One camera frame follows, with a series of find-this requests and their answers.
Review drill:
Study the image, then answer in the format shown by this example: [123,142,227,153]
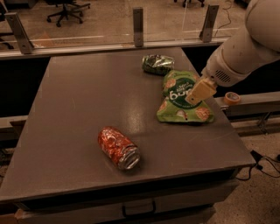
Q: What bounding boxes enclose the black office chair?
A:
[45,0,91,27]

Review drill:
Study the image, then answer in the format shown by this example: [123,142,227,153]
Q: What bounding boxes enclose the metal guard rail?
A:
[0,37,228,60]

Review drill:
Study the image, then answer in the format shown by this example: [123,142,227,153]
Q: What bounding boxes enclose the brown tape roll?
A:
[224,92,241,105]

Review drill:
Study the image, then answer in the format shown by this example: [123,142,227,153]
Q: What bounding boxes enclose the black drawer handle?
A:
[122,200,157,218]

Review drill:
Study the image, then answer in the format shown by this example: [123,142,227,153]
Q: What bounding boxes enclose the metal bracket post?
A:
[5,12,34,54]
[133,7,144,47]
[199,5,220,43]

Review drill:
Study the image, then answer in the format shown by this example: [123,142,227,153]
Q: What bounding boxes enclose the black floor cable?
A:
[235,150,280,181]

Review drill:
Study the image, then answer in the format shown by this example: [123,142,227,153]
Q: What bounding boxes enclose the green rice chip bag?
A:
[157,70,214,124]

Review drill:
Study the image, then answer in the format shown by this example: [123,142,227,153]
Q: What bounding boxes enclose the crushed green can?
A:
[142,54,175,75]

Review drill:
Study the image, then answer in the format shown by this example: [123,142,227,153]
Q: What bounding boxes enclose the right metal bracket post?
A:
[199,5,220,43]

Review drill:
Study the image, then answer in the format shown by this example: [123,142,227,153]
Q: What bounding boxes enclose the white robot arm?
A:
[186,0,280,105]

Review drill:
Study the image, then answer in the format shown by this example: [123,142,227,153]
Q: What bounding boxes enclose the crushed red can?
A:
[98,126,140,171]

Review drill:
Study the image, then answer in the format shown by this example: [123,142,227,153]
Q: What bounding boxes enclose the middle metal bracket post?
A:
[133,7,144,47]

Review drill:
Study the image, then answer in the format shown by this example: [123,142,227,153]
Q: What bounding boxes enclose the left metal bracket post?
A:
[5,12,34,54]

